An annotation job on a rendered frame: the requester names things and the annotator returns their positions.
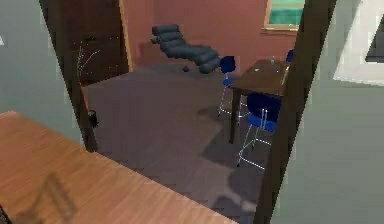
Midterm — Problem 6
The dark grey lounge chair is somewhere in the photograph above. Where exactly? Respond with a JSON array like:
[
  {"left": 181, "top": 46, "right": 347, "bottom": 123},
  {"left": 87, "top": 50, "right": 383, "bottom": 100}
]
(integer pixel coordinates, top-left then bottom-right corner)
[{"left": 150, "top": 23, "right": 222, "bottom": 75}]

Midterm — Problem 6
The dark brown wooden table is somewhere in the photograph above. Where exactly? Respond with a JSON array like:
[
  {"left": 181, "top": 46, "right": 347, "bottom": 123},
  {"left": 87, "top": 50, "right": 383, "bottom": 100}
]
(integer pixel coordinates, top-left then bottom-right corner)
[{"left": 228, "top": 58, "right": 292, "bottom": 145}]

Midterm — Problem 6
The dark brown room door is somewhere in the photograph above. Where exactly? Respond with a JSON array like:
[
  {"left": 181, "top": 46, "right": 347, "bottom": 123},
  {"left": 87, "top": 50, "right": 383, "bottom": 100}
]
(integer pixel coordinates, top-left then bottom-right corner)
[{"left": 39, "top": 0, "right": 134, "bottom": 153}]

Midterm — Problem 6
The black door handle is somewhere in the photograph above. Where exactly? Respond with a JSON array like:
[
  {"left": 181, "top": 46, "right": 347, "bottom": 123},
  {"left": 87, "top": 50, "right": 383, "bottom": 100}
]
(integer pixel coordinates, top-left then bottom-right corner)
[{"left": 87, "top": 110, "right": 100, "bottom": 129}]

